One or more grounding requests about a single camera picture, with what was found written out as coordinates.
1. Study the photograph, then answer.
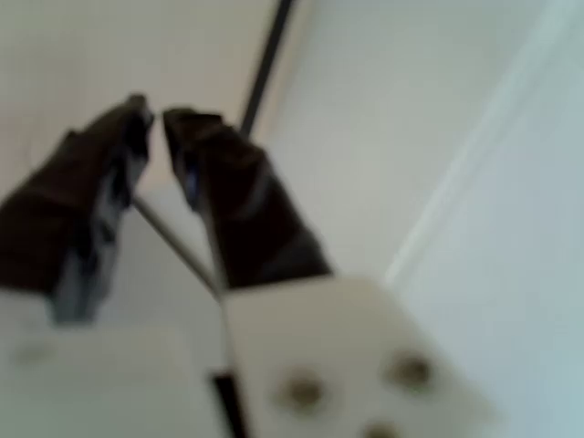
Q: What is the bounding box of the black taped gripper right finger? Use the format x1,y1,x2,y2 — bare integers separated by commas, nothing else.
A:
162,106,497,438

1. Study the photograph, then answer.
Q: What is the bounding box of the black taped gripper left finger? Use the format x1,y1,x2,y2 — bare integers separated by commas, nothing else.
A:
0,93,155,324

